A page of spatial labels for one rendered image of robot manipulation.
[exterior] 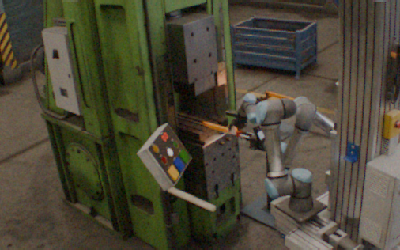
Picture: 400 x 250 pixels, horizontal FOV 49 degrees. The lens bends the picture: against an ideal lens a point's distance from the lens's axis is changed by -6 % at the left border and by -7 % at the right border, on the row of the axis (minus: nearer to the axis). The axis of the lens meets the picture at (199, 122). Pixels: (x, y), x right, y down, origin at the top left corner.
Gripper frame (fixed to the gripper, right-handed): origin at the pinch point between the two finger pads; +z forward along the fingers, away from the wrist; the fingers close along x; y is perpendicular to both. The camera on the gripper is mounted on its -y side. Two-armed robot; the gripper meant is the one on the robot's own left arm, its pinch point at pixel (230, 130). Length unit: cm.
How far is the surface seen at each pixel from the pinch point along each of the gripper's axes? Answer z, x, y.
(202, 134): 11.5, -9.1, -14.0
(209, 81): -19.0, 2.1, -31.2
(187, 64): -35, -16, -40
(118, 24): -40, -36, -89
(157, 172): -6, -71, 0
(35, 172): 208, -42, -165
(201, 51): -39, -3, -43
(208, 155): 20.7, -11.8, -1.9
